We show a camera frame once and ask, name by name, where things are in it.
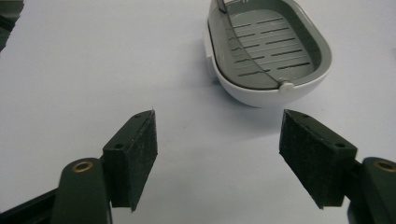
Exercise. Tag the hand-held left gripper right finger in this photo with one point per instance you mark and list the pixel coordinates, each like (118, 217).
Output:
(314, 155)

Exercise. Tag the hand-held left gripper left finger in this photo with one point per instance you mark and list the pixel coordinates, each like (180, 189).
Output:
(130, 161)

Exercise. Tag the white soap box grey tray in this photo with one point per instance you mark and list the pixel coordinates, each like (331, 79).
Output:
(271, 49)

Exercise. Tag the dark room object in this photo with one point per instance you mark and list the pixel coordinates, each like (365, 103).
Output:
(7, 21)

